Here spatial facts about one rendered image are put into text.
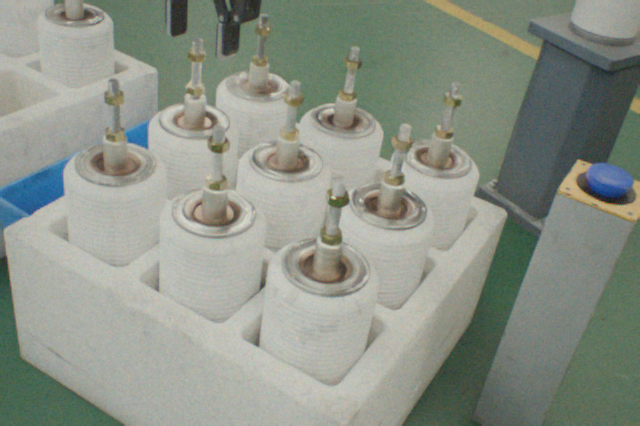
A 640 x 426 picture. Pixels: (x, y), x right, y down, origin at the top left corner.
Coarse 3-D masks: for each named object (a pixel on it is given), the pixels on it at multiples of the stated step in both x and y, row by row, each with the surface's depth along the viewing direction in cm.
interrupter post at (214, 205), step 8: (208, 192) 65; (216, 192) 65; (224, 192) 66; (208, 200) 66; (216, 200) 66; (224, 200) 66; (208, 208) 66; (216, 208) 66; (224, 208) 67; (208, 216) 67; (216, 216) 67; (224, 216) 67
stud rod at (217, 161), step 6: (216, 126) 63; (222, 126) 63; (216, 132) 63; (222, 132) 63; (216, 138) 63; (222, 138) 63; (216, 156) 64; (222, 156) 64; (216, 162) 64; (222, 162) 64; (216, 168) 65; (222, 168) 65; (216, 174) 65; (222, 174) 65; (216, 180) 65
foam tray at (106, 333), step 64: (64, 256) 71; (448, 256) 79; (64, 320) 75; (128, 320) 69; (192, 320) 66; (256, 320) 68; (384, 320) 70; (448, 320) 82; (64, 384) 81; (128, 384) 74; (192, 384) 68; (256, 384) 63; (320, 384) 62; (384, 384) 65
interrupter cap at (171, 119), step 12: (168, 108) 82; (180, 108) 82; (216, 108) 83; (168, 120) 80; (180, 120) 81; (216, 120) 81; (228, 120) 81; (168, 132) 78; (180, 132) 78; (192, 132) 78; (204, 132) 79
